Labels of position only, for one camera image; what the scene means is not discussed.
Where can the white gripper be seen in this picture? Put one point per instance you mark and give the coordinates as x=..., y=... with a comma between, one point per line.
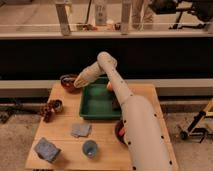
x=79, y=82

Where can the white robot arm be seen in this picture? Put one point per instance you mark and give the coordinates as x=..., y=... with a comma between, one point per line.
x=145, y=140

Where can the red bowl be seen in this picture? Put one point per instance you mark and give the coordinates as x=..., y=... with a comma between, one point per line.
x=67, y=82

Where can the dark maroon bowl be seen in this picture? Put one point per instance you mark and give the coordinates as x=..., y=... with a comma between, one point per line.
x=118, y=126

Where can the green plastic tray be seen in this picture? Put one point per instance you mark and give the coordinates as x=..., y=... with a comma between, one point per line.
x=96, y=102

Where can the orange ball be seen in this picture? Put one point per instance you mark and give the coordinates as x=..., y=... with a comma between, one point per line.
x=109, y=87

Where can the small metal cup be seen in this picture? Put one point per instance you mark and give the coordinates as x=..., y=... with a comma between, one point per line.
x=57, y=105

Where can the dark block in tray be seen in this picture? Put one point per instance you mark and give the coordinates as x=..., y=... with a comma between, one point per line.
x=115, y=104

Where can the brown toy figure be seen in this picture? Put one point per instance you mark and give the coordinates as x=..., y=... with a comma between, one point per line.
x=46, y=112

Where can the grey blue cloth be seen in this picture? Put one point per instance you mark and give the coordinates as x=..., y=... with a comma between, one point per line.
x=81, y=130

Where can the orange carrot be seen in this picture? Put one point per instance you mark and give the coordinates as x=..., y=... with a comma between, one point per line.
x=121, y=132

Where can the wooden table board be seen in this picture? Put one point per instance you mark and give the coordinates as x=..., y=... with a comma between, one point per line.
x=100, y=151

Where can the light blue cup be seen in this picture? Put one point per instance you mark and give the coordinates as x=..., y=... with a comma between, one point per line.
x=90, y=148

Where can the blue sponge block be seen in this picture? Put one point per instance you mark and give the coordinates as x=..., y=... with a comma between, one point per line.
x=46, y=150

